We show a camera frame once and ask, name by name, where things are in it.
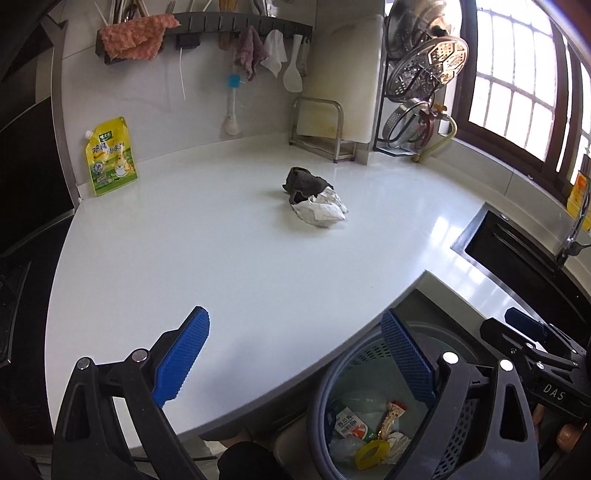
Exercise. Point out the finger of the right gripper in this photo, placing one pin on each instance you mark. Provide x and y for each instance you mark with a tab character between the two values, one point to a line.
548	336
508	341

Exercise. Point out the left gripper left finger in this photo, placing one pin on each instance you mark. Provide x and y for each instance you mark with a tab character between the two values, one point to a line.
175	353

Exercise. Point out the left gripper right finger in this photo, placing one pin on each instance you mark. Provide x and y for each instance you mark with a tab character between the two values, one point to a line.
415	367

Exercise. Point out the red white snack wrapper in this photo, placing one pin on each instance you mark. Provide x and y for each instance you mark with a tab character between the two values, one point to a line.
390	422

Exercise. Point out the yellow plastic lid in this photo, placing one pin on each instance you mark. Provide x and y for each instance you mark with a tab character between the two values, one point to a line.
372	454

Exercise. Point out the white tissue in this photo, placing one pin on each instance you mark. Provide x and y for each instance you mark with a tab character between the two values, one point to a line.
323	210

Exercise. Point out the clear plastic bag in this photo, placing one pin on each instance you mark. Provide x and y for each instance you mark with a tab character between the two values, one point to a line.
371	406

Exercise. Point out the white milk carton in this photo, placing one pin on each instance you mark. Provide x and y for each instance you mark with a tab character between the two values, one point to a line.
353	426

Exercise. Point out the grey perforated trash bin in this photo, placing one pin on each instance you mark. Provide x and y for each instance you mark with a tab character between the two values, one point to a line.
362	383

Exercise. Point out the black kitchen sink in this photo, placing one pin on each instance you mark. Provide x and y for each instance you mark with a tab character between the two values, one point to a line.
526	270

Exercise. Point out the steel kitchen faucet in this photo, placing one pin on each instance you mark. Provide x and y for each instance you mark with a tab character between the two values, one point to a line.
571	247

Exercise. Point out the yellow dish soap bottle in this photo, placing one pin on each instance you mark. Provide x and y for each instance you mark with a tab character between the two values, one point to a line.
579	198

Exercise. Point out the dark grey cloth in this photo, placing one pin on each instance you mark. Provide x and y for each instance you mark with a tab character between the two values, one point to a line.
301	184

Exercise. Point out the yellow seasoning pouch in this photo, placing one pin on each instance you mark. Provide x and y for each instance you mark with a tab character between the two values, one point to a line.
109	156

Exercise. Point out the black pot lid rack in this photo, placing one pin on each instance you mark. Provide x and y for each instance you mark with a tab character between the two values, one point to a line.
407	25

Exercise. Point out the glass pot lid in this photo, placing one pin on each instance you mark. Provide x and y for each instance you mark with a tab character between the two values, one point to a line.
412	122

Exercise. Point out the steel cutting board stand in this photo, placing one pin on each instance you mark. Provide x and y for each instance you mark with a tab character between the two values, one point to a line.
333	148

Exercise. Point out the steel steamer plate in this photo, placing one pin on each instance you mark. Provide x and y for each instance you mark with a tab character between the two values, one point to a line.
427	64

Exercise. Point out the white rice paddle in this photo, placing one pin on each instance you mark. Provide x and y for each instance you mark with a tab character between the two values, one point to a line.
292	77

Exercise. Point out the mauve hanging cloth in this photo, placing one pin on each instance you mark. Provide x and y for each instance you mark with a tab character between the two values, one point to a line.
250	52

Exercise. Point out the white cutting board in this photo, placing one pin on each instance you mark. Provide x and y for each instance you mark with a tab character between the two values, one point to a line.
343	67

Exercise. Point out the pink rag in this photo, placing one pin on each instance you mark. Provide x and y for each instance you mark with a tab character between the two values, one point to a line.
138	39

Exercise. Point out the white hanging cloth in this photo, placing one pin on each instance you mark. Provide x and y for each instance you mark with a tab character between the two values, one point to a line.
276	53

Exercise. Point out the window with brown frame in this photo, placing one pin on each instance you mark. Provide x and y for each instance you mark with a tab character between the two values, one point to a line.
524	96

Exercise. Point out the blue handled bottle brush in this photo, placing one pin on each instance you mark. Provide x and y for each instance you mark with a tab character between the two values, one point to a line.
230	124

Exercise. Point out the black wall utensil rack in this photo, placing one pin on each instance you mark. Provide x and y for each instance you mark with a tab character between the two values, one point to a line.
189	26

